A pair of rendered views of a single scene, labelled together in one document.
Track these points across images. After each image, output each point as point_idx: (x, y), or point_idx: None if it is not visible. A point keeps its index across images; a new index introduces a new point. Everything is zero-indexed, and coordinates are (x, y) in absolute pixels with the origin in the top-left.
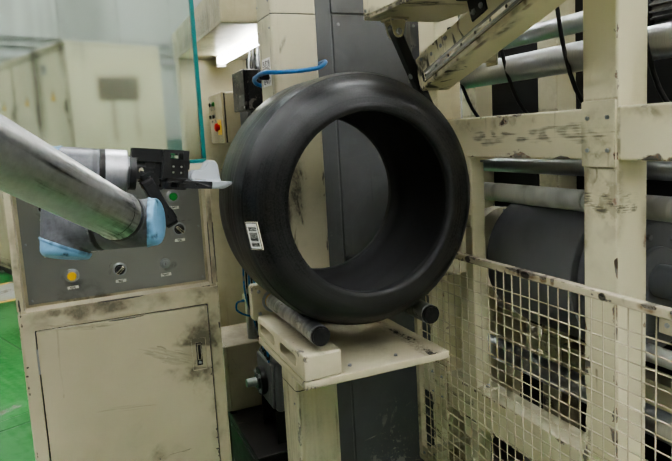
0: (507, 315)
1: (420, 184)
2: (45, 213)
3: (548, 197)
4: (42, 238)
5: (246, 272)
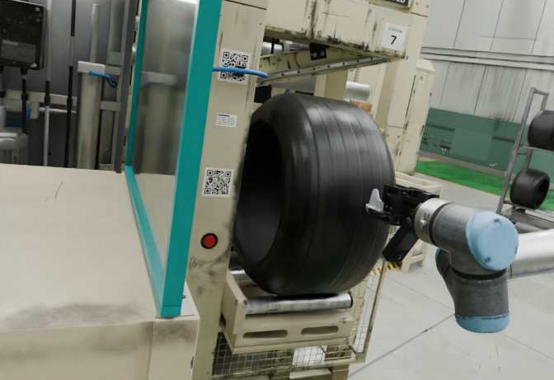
0: None
1: (247, 168)
2: (507, 286)
3: None
4: (509, 311)
5: (305, 282)
